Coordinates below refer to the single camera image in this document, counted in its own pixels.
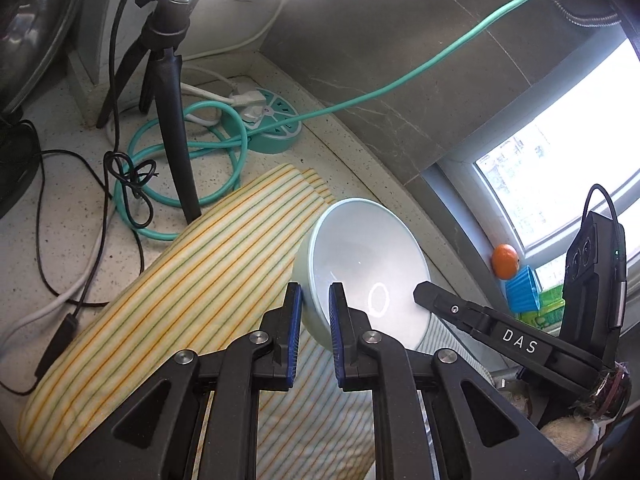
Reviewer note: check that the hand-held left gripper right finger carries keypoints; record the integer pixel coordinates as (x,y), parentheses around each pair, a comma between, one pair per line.
(334,340)

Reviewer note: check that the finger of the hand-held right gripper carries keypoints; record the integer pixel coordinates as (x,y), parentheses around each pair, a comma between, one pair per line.
(520,345)

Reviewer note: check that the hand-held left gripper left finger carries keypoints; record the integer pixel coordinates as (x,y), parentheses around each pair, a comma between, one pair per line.
(295,340)

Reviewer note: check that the mint ceramic bowl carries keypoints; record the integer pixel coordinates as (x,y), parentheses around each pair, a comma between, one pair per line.
(360,260)

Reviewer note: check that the person's right hand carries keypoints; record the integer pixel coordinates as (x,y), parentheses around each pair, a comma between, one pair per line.
(572,437)

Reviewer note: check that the green dish soap bottle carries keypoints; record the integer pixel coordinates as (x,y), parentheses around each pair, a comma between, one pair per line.
(545,310)

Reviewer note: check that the blue ribbed cup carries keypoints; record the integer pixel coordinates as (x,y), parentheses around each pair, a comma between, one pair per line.
(522,290)

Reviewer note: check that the orange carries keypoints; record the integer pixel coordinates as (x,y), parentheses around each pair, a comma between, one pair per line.
(505,261)

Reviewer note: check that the yellow striped cloth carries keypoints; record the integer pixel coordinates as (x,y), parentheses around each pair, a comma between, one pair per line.
(200,285)

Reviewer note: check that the window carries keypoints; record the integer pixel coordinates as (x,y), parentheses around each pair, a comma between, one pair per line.
(575,160)

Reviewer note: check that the teal round power strip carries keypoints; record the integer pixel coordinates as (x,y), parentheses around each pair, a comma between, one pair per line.
(280,125)

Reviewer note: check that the black tripod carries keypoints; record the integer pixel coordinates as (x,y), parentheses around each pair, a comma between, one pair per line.
(172,135)

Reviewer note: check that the black round base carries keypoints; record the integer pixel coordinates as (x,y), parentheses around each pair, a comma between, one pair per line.
(12,170)

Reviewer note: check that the steel pot lid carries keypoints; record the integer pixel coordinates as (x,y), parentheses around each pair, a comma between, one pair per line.
(30,35)

